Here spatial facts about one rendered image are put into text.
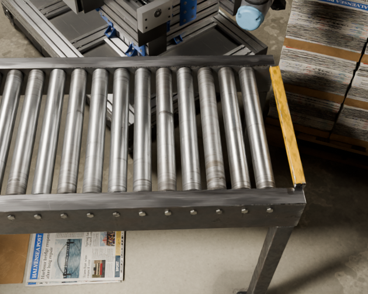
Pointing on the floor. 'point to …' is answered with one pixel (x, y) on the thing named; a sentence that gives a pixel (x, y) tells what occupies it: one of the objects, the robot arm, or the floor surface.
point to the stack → (332, 77)
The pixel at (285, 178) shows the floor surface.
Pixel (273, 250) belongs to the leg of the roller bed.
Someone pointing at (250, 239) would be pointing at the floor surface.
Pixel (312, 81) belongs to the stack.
